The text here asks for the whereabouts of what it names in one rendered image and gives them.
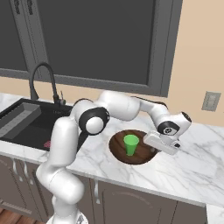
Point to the grey framed window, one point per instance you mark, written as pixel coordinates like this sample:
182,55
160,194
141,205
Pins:
96,38

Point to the black tap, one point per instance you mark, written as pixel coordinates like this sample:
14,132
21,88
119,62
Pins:
53,84

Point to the grey sink tray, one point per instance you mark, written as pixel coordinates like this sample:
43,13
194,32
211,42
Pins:
17,119

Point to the green cup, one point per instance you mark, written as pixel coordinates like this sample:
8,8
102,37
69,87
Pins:
131,143

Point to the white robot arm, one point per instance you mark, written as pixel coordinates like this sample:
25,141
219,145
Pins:
62,145

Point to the black sink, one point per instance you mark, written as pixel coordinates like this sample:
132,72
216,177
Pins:
43,125

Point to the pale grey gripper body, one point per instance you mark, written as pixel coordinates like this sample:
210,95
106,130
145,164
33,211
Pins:
157,143

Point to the brown wooden bowl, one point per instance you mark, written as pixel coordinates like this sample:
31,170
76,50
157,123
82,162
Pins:
116,147

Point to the small red object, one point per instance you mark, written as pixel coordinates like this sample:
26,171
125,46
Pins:
47,144

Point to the grey wall socket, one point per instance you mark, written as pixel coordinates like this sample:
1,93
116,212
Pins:
211,101

